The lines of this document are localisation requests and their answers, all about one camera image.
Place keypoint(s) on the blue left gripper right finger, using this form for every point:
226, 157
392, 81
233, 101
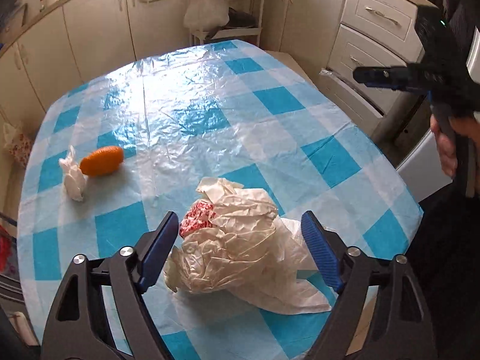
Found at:
326, 249

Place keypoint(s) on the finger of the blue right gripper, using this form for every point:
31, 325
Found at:
398, 78

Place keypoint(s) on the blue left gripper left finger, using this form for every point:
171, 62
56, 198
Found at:
153, 249

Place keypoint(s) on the white plastic bag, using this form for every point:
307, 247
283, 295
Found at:
234, 239
206, 15

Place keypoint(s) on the small orange peel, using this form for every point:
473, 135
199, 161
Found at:
103, 161

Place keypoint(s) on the red lined trash bin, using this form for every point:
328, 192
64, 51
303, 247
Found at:
5, 248

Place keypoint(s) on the blue white checkered tablecloth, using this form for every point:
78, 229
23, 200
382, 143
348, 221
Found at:
228, 110

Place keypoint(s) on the small crumpled white tissue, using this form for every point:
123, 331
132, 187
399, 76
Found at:
74, 179

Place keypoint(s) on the floral bag on floor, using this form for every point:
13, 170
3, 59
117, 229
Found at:
17, 144

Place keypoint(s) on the white rolling shelf cart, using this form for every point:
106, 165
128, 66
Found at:
245, 22

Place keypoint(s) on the white plastic bag on cart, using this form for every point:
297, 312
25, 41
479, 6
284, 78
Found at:
206, 15

